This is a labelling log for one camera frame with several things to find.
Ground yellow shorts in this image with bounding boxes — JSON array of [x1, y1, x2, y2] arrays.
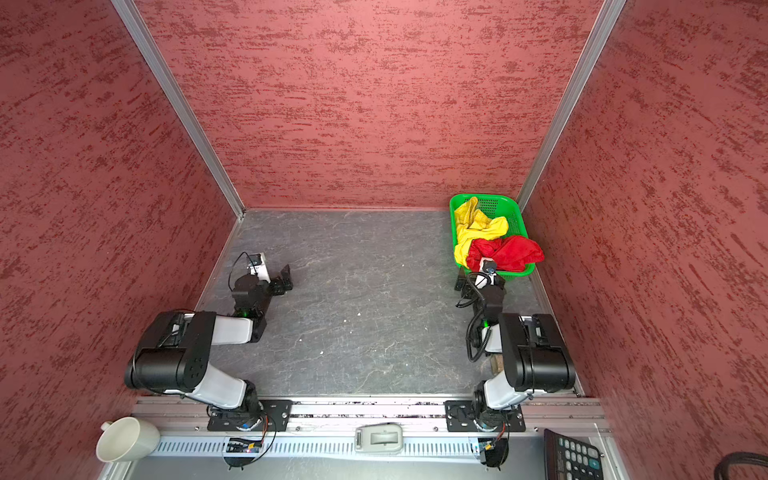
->
[[453, 197, 509, 268]]

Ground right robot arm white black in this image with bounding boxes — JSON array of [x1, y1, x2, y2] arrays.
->
[[446, 270, 577, 433]]

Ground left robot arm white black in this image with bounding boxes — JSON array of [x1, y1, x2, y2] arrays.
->
[[124, 264, 293, 432]]

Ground red shorts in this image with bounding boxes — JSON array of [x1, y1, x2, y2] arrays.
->
[[466, 236, 545, 273]]

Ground small wooden block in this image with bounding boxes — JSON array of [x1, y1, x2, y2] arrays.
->
[[490, 354, 504, 376]]

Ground grey tape dispenser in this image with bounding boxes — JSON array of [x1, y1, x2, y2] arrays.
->
[[354, 423, 404, 455]]

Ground black calculator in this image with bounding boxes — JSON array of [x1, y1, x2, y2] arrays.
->
[[544, 429, 605, 480]]

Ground white ceramic cup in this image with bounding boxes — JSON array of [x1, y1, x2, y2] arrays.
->
[[95, 417, 161, 463]]

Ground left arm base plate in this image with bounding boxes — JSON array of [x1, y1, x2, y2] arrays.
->
[[207, 399, 294, 433]]

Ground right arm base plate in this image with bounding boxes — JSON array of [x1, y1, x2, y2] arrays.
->
[[444, 400, 526, 434]]

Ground left circuit board with wires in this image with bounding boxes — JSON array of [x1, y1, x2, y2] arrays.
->
[[223, 415, 278, 470]]

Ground circuit board with wires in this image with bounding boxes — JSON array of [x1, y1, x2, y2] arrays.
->
[[478, 423, 509, 470], [223, 415, 278, 470]]

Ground aluminium rail frame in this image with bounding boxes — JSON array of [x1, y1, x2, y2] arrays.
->
[[100, 394, 629, 479]]

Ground right circuit board with wires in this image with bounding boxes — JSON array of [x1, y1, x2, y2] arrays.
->
[[478, 423, 509, 470]]

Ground white slotted cable duct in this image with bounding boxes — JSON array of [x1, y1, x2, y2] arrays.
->
[[146, 436, 487, 460]]

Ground left corner aluminium post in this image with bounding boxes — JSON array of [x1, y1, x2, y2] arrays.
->
[[111, 0, 246, 221]]

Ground corner aluminium post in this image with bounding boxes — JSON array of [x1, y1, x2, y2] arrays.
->
[[111, 0, 246, 221], [517, 0, 626, 211]]

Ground right corner aluminium post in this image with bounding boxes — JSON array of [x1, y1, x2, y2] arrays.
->
[[517, 0, 626, 211]]

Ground black cable coil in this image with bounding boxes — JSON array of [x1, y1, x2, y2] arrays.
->
[[713, 451, 768, 480]]

